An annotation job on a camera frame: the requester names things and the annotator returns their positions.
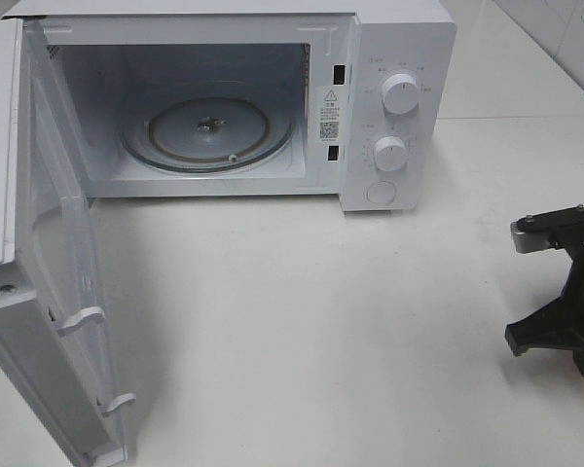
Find white microwave oven body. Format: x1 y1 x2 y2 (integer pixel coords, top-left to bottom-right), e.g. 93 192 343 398
6 1 456 211

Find glass turntable plate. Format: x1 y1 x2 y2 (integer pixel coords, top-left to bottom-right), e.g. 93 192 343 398
121 96 295 174

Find white microwave door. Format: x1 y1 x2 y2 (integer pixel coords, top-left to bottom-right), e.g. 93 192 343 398
0 18 135 466

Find upper white power knob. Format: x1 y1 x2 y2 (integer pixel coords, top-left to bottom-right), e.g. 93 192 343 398
381 71 421 115

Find lower white timer knob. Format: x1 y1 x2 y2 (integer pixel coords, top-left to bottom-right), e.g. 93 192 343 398
374 136 409 172

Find white warning label sticker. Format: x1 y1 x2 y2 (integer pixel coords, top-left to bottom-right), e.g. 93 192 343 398
316 86 345 142

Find round white door button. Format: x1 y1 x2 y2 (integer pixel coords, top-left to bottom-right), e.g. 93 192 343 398
366 181 397 205

